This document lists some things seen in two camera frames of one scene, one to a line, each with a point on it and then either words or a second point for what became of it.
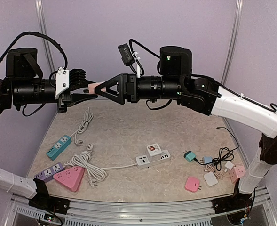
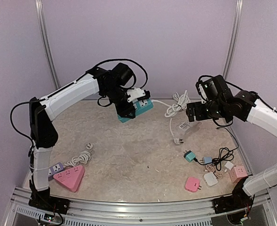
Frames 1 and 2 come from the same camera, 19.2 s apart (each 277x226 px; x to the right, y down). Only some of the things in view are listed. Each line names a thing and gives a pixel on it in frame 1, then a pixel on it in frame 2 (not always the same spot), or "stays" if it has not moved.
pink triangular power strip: x=71 y=178 stays
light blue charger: x=207 y=159 stays
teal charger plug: x=189 y=156 stays
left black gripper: x=68 y=99 to x=123 y=110
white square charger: x=210 y=178 stays
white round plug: x=89 y=146 stays
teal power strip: x=52 y=153 to x=141 y=105
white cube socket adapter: x=154 y=152 to x=184 y=126
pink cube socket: x=238 y=171 stays
